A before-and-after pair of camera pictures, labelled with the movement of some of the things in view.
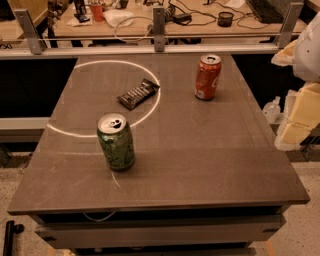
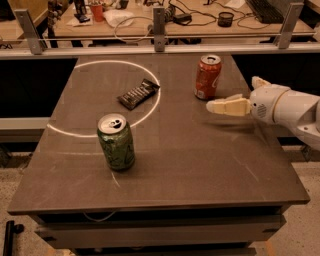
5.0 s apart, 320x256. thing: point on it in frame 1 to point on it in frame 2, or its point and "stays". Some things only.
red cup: x=98 y=14 stays
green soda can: x=117 y=139 stays
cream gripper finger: x=286 y=55 to x=257 y=82
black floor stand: x=11 y=230 stays
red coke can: x=208 y=71 stays
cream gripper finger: x=303 y=114 to x=234 y=105
